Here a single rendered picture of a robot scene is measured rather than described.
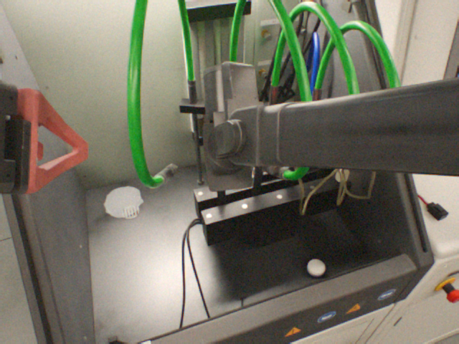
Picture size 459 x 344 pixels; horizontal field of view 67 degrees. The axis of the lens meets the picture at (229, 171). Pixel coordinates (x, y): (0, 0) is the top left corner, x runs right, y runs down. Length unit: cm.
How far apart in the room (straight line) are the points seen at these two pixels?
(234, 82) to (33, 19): 48
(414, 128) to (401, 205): 52
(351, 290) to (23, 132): 59
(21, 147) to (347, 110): 22
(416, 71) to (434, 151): 59
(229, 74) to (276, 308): 41
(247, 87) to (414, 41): 43
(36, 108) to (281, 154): 19
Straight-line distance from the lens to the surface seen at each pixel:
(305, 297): 67
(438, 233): 80
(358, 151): 25
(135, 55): 39
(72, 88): 85
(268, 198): 75
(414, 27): 77
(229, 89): 41
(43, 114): 26
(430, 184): 89
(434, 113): 22
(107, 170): 100
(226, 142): 35
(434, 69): 84
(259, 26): 86
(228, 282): 80
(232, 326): 64
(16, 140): 25
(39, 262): 60
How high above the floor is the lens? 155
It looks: 45 degrees down
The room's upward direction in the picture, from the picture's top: straight up
